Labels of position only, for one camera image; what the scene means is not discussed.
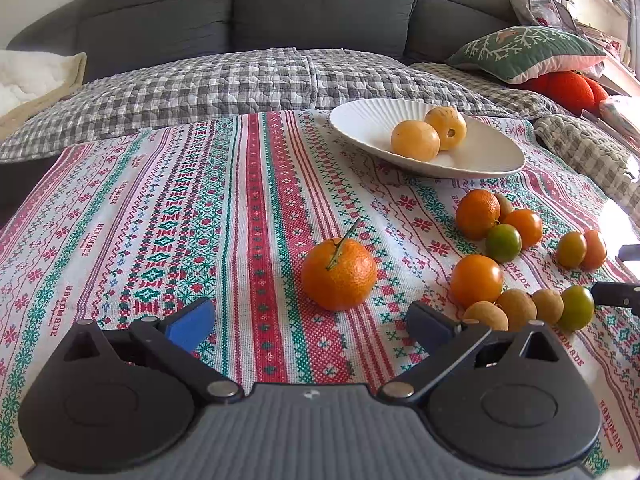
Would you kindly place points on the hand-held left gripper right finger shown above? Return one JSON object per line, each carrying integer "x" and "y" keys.
{"x": 427, "y": 322}

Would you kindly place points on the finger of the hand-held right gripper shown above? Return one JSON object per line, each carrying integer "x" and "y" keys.
{"x": 617, "y": 296}
{"x": 631, "y": 252}

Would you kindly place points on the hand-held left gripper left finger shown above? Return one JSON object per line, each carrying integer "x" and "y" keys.
{"x": 192, "y": 322}

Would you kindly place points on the small orange tomato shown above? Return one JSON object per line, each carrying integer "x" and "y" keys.
{"x": 596, "y": 250}

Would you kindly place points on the green tomato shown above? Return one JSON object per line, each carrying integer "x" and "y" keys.
{"x": 502, "y": 244}
{"x": 577, "y": 307}

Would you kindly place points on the brown longan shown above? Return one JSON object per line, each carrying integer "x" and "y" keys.
{"x": 485, "y": 316}
{"x": 517, "y": 307}
{"x": 547, "y": 306}

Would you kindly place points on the yellow-green tomato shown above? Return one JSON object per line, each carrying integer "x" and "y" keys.
{"x": 570, "y": 250}

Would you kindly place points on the large orange tomato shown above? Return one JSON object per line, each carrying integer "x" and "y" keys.
{"x": 476, "y": 280}

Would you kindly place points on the mandarin with stem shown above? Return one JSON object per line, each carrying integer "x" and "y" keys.
{"x": 337, "y": 277}

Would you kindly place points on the white ribbed plate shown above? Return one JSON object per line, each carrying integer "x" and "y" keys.
{"x": 365, "y": 125}

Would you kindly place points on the red green patterned tablecloth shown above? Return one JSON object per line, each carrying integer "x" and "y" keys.
{"x": 175, "y": 220}

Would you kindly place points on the mandarin orange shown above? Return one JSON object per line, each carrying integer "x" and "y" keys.
{"x": 476, "y": 215}

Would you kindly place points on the olive checked quilt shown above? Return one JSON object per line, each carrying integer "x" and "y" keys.
{"x": 580, "y": 145}

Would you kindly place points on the brown kiwi behind mandarin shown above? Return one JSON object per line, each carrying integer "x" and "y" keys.
{"x": 505, "y": 206}

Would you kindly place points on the clear plastic packet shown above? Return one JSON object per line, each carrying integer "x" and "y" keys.
{"x": 620, "y": 112}

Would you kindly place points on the orange plush toy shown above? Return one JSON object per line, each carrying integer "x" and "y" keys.
{"x": 570, "y": 90}

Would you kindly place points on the speckled yellow round fruit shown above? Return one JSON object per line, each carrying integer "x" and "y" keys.
{"x": 447, "y": 125}

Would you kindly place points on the green white embroidered pillow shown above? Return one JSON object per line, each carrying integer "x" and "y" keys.
{"x": 525, "y": 52}

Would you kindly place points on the grey checked quilt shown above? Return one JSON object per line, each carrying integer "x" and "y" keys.
{"x": 200, "y": 85}

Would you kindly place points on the bookshelf with books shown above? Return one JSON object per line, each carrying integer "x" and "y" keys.
{"x": 607, "y": 5}

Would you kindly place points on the clear plastic bag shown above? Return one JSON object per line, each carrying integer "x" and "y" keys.
{"x": 542, "y": 7}

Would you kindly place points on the white fleece blanket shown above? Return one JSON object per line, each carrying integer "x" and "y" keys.
{"x": 30, "y": 80}

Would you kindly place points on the grey sofa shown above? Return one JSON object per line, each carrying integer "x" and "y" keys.
{"x": 320, "y": 5}

